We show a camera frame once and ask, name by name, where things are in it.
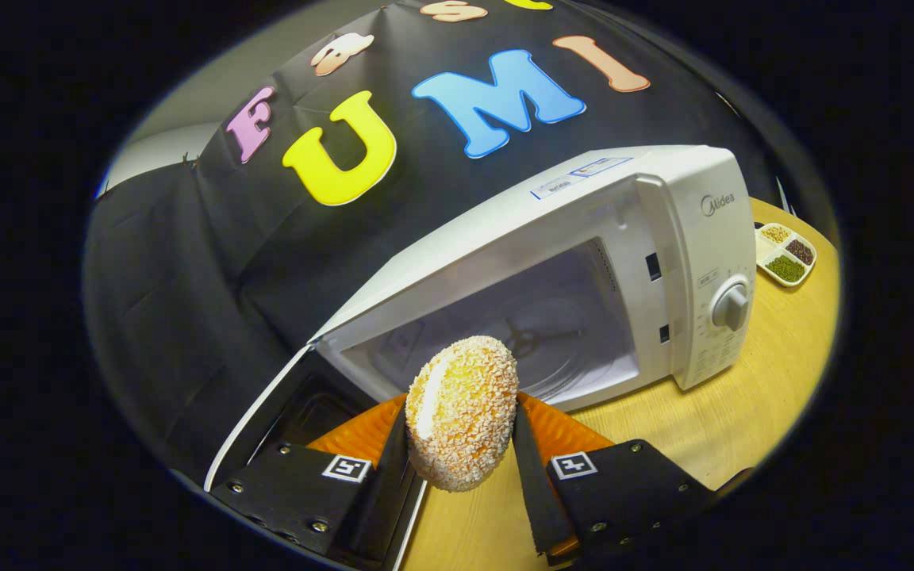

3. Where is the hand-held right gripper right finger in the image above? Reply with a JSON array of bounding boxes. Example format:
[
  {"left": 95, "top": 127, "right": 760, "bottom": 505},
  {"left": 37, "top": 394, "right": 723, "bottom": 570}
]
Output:
[{"left": 511, "top": 393, "right": 718, "bottom": 565}]

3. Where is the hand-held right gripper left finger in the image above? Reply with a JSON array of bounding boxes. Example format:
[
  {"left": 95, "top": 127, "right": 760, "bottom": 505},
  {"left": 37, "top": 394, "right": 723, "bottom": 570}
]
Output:
[{"left": 209, "top": 394, "right": 426, "bottom": 568}]

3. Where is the sesame-coated round doughnut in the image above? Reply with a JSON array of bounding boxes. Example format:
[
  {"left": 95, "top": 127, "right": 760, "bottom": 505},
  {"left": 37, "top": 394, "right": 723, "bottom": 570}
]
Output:
[{"left": 405, "top": 335, "right": 520, "bottom": 493}]

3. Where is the white microwave oven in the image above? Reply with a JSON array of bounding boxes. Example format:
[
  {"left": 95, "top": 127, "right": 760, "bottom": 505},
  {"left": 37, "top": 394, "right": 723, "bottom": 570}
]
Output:
[{"left": 203, "top": 144, "right": 758, "bottom": 571}]

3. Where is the divided dish of beans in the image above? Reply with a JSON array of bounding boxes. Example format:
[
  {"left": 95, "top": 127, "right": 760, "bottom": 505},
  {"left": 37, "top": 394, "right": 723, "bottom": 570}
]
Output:
[{"left": 755, "top": 222, "right": 818, "bottom": 288}]

